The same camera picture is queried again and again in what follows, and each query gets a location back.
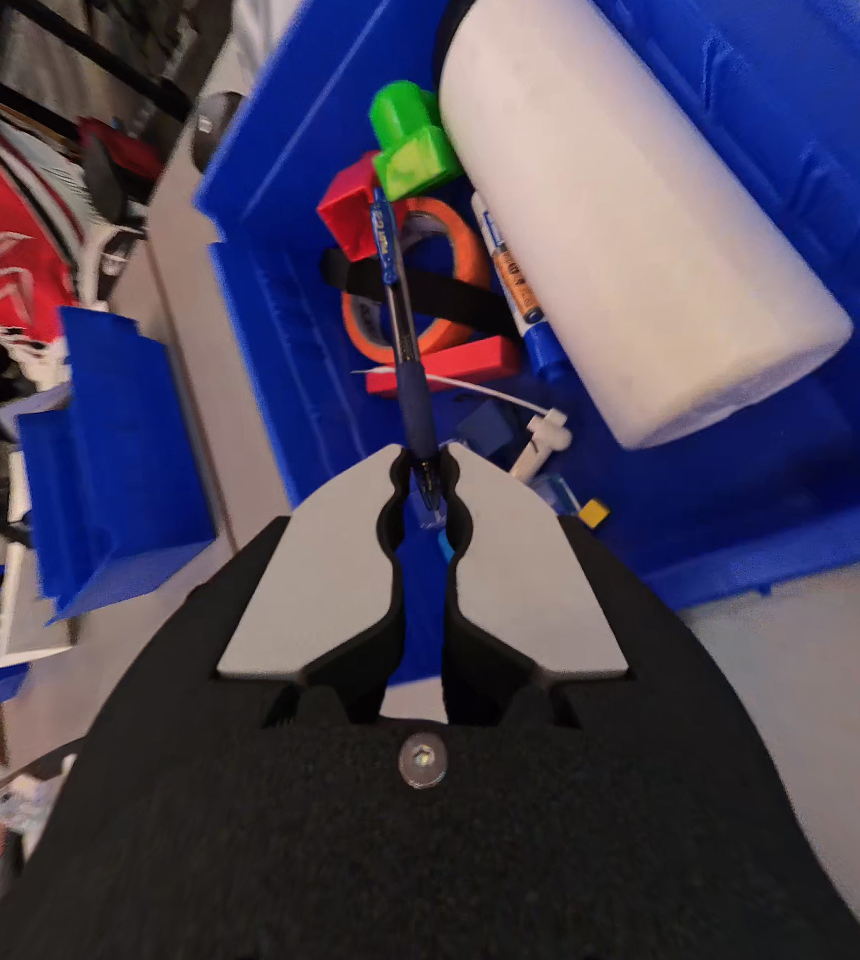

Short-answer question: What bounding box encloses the small blue bin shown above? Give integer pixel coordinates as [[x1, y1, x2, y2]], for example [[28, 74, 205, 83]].
[[17, 306, 219, 624]]

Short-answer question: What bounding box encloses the orange tape roll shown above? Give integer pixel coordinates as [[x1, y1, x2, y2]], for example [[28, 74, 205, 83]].
[[341, 196, 493, 369]]

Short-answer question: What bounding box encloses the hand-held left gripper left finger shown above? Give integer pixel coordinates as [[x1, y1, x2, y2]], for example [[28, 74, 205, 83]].
[[217, 444, 409, 684]]

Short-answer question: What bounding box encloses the red block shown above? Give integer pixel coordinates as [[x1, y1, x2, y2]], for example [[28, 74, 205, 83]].
[[316, 153, 394, 262]]

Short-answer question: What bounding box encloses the blue ballpoint pen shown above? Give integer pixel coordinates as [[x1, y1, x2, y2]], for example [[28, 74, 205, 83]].
[[370, 187, 446, 530]]

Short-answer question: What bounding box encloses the blue plastic bin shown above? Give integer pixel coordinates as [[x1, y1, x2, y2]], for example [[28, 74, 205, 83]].
[[193, 0, 860, 687]]

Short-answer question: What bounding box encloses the white cable with plug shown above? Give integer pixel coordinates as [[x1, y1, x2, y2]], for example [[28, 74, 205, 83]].
[[351, 366, 574, 481]]

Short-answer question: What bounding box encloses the green block with round pegs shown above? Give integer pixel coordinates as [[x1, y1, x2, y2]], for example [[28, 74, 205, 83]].
[[367, 80, 465, 202]]

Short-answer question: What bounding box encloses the small blue block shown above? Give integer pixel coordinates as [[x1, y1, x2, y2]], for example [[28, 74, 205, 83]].
[[456, 401, 514, 451]]

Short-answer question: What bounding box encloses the white marker with blue cap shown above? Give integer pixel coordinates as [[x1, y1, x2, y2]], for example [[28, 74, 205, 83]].
[[469, 191, 570, 380]]

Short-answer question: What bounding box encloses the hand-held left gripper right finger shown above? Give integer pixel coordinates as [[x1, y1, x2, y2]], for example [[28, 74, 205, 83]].
[[441, 442, 630, 684]]

